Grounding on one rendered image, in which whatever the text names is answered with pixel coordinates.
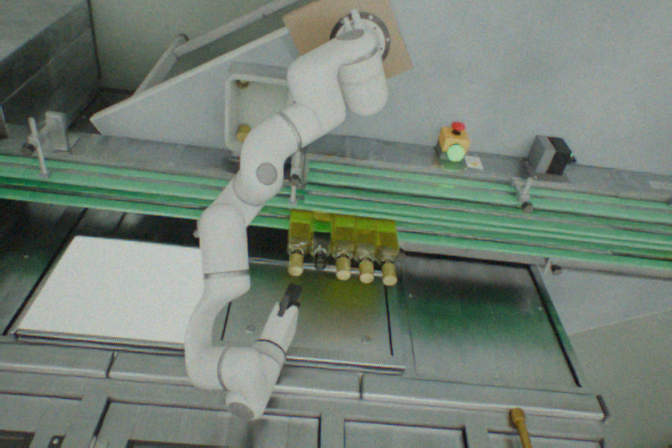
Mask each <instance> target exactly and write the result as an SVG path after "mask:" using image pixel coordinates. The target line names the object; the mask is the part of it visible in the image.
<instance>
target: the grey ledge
mask: <svg viewBox="0 0 672 448"><path fill-rule="evenodd" d="M402 249H403V250H404V251H411V252H421V253H430V254H439V255H448V256H459V257H468V258H477V259H487V260H496V261H505V262H515V263H524V264H533V265H538V266H539V269H542V270H543V268H544V266H545V264H546V263H545V261H544V258H545V257H536V256H527V255H518V254H508V253H499V252H490V251H481V250H472V249H462V248H452V247H443V246H434V245H425V244H415V243H406V242H404V244H403V248H402ZM556 265H557V266H560V268H561V272H570V273H580V274H590V275H599V276H609V277H618V278H627V279H637V280H646V281H655V282H665V283H672V271H666V270H657V269H648V268H638V267H629V266H620V265H611V264H602V263H592V262H583V261H573V260H564V259H557V262H556Z"/></svg>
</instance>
